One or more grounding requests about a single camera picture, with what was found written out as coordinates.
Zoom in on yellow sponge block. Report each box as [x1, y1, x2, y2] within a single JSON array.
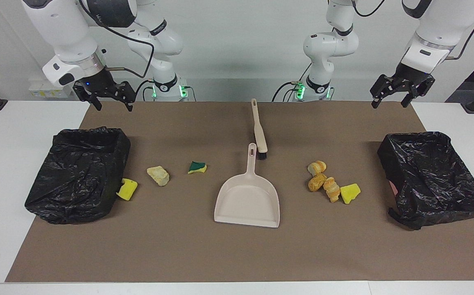
[[116, 178, 138, 201]]

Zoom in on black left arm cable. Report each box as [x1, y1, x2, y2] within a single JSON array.
[[352, 0, 474, 61]]

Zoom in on white wall socket box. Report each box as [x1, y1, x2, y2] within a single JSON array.
[[29, 79, 73, 99]]

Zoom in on brown table mat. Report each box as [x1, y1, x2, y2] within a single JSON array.
[[5, 101, 474, 282]]

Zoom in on black bag lined pink bin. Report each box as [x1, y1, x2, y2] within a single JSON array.
[[377, 131, 474, 230]]

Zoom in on black base cable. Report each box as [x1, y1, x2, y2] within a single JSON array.
[[134, 80, 155, 102], [272, 61, 313, 102]]

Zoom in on beige hand brush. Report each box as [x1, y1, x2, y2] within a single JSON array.
[[250, 98, 268, 159]]

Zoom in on black left base cable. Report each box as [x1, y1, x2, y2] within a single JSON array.
[[272, 61, 313, 102]]

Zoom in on brown bread roll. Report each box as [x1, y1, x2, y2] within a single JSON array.
[[308, 173, 327, 192]]

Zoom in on long twisted croissant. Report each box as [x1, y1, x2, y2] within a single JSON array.
[[323, 177, 341, 203]]

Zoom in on black right base cable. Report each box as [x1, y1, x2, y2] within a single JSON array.
[[134, 80, 155, 102]]

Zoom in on small striped bread bun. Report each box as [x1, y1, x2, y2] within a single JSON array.
[[307, 161, 327, 175]]

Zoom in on beige plastic dustpan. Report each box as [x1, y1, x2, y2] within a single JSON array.
[[214, 143, 281, 228]]

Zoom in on yellow sponge wedge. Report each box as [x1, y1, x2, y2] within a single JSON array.
[[340, 184, 361, 204]]

